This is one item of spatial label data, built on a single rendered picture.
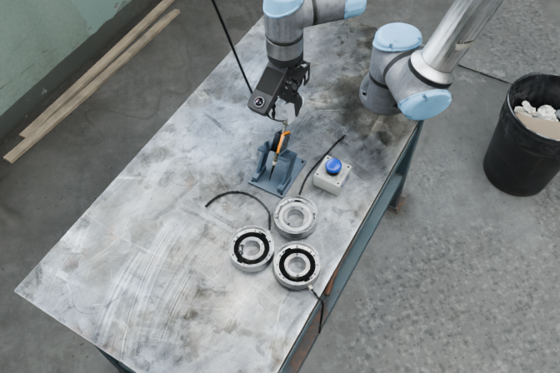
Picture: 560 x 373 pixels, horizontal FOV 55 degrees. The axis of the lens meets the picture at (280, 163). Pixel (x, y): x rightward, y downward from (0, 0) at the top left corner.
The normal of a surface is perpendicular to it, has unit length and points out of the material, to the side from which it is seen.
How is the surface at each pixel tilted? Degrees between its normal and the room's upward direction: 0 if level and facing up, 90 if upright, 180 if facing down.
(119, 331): 0
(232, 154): 0
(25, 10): 90
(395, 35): 8
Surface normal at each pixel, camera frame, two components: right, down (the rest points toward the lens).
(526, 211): -0.02, -0.58
